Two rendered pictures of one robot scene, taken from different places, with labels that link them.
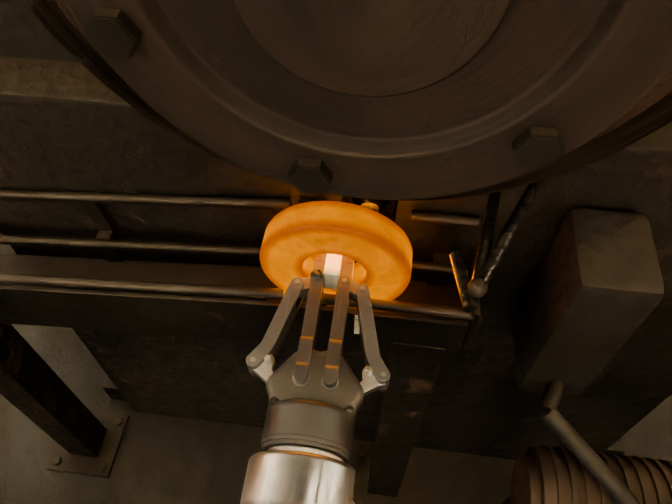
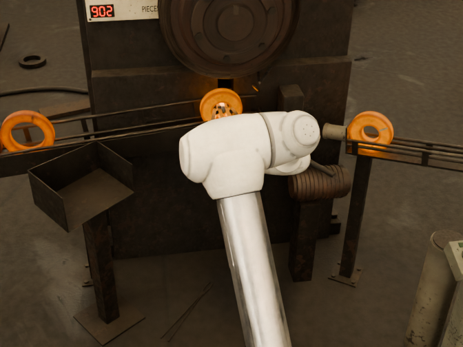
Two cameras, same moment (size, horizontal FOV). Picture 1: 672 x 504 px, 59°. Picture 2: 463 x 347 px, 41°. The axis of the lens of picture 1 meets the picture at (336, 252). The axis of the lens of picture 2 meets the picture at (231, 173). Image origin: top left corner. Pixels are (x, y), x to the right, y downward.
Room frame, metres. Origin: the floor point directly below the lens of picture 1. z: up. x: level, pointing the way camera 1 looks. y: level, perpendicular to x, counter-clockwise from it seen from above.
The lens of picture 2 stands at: (-1.54, 0.54, 1.83)
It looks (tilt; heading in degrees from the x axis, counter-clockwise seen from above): 35 degrees down; 343
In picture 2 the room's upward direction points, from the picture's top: 1 degrees clockwise
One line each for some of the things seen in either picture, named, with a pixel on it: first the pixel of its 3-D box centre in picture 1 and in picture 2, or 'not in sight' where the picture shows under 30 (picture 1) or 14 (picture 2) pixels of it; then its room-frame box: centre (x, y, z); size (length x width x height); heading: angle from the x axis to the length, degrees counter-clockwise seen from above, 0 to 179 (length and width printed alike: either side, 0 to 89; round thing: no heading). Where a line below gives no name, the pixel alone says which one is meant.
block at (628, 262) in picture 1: (574, 308); (289, 117); (0.33, -0.26, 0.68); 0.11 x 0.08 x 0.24; 173
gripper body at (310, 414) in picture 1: (313, 404); not in sight; (0.19, 0.02, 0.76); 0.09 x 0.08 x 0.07; 173
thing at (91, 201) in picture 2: not in sight; (93, 250); (0.14, 0.53, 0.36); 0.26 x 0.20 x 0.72; 118
